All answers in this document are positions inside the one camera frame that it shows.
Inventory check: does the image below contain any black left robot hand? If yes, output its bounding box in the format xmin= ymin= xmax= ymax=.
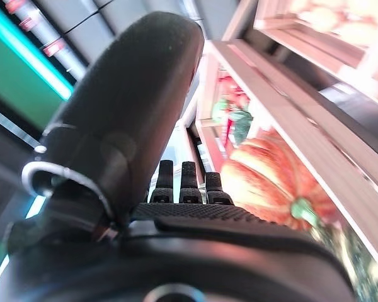
xmin=0 ymin=11 xmax=357 ymax=302

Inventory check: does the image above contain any wooden carrot crate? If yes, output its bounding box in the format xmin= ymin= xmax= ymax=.
xmin=193 ymin=40 xmax=272 ymax=155

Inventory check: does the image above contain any light green cabbage head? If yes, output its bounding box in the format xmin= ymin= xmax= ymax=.
xmin=210 ymin=98 xmax=231 ymax=122

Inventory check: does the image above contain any grey pipe with red clamps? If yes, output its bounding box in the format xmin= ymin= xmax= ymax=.
xmin=3 ymin=0 xmax=89 ymax=75

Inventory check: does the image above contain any dark green broccoli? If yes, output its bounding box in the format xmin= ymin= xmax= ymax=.
xmin=229 ymin=108 xmax=255 ymax=147

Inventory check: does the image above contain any small orange pumpkin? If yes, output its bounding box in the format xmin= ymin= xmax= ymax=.
xmin=220 ymin=128 xmax=338 ymax=232

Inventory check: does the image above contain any wooden potato crate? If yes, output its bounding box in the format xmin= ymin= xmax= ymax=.
xmin=253 ymin=0 xmax=378 ymax=104

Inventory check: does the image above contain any wooden pumpkin crate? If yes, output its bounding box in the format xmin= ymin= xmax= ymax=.
xmin=188 ymin=40 xmax=378 ymax=302

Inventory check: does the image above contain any green striped pumpkin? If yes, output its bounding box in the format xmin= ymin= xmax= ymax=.
xmin=308 ymin=220 xmax=378 ymax=302

